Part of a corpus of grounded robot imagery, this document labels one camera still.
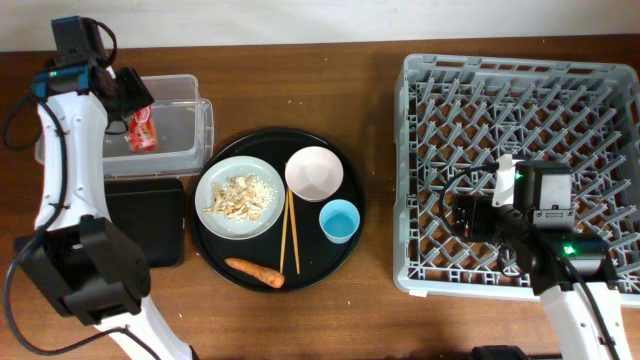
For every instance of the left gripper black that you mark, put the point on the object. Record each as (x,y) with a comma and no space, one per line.
(141,95)

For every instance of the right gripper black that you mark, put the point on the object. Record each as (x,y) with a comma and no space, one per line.
(478,205)

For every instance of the red snack wrapper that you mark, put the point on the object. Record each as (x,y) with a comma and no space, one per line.
(141,135)

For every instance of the light blue cup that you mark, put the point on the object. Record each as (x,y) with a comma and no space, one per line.
(339,220)

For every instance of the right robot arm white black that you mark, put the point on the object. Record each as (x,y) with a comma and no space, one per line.
(571,273)

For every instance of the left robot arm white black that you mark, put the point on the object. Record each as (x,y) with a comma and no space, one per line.
(78,259)

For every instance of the grey dishwasher rack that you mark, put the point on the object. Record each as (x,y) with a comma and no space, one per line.
(454,114)

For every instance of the black rectangular tray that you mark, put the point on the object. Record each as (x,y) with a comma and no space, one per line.
(151,212)

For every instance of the black object bottom edge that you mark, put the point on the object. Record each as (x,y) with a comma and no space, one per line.
(496,352)

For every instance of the grey plate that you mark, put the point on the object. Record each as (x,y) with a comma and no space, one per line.
(219,173)

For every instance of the food scraps on plate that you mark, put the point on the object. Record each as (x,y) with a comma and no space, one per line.
(240,198)

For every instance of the white pink bowl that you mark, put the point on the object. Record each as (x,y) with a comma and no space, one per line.
(314,173)

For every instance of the right wooden chopstick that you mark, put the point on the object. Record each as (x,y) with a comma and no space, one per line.
(294,230)

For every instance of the wooden chopstick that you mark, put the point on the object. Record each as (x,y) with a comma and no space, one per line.
(294,230)
(284,232)

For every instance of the left wooden chopstick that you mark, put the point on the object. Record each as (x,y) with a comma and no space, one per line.
(284,232)

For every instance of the round black serving tray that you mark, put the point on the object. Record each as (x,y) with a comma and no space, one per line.
(318,256)

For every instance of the orange carrot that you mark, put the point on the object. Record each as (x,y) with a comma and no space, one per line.
(266,275)

